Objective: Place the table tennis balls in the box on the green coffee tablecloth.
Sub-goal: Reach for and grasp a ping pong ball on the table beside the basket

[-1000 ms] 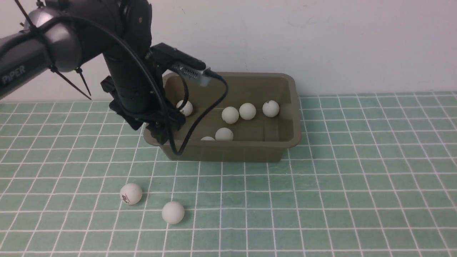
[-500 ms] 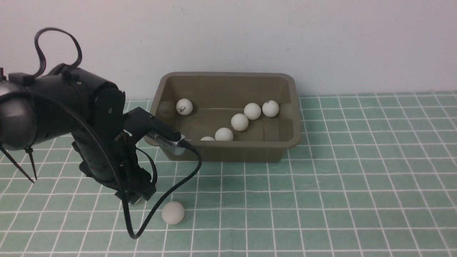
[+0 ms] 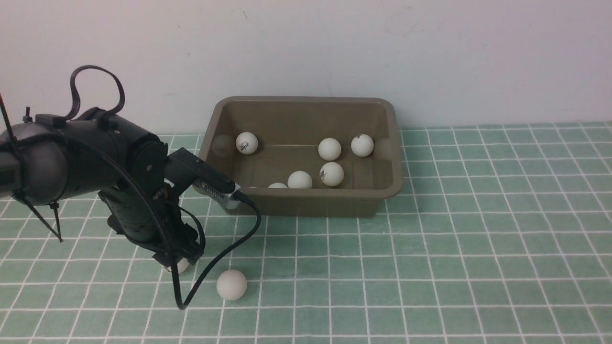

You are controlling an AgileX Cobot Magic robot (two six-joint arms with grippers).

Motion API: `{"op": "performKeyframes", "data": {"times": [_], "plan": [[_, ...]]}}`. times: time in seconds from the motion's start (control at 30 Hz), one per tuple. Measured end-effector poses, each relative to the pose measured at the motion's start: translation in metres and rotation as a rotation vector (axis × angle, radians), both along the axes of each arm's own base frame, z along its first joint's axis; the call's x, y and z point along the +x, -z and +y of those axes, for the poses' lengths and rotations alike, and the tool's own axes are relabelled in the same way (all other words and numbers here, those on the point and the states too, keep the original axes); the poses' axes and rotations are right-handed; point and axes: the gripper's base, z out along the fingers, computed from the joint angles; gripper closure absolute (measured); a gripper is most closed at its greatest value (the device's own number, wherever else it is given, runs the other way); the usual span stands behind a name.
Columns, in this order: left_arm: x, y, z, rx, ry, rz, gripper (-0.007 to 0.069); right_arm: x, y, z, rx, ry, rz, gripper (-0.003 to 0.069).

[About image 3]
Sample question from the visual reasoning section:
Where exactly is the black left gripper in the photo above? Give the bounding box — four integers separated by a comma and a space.
98, 184, 205, 268

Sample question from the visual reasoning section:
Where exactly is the green checkered tablecloth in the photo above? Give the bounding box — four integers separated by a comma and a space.
0, 122, 612, 344

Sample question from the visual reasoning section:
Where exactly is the plain white ping-pong ball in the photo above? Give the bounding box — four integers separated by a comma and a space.
216, 269, 248, 302

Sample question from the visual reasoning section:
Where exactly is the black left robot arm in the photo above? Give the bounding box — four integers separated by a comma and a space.
1, 107, 205, 267

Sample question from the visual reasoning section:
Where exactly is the olive green plastic bin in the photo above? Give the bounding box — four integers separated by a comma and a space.
198, 96, 404, 217

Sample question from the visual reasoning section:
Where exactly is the white printed ping-pong ball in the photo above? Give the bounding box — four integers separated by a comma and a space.
163, 258, 190, 274
350, 134, 375, 157
319, 161, 345, 187
235, 131, 259, 155

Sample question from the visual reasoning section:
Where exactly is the black left camera cable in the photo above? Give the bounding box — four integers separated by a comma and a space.
0, 65, 262, 311

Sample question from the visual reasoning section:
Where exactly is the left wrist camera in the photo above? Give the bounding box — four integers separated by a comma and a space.
165, 148, 240, 210

